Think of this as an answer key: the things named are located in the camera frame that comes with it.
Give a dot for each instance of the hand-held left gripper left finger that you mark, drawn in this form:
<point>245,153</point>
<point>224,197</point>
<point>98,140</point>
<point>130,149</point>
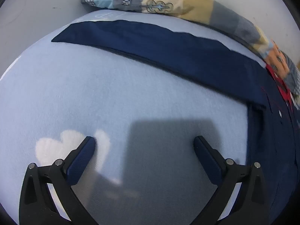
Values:
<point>80,161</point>

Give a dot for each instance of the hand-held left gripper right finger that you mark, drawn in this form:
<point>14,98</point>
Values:
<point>208,159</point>

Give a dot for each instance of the navy blue jacket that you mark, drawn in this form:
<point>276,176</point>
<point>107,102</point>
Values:
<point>175,51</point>

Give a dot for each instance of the light blue cloud bed sheet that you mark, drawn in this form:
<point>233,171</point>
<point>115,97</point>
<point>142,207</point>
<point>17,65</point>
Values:
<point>93,86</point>

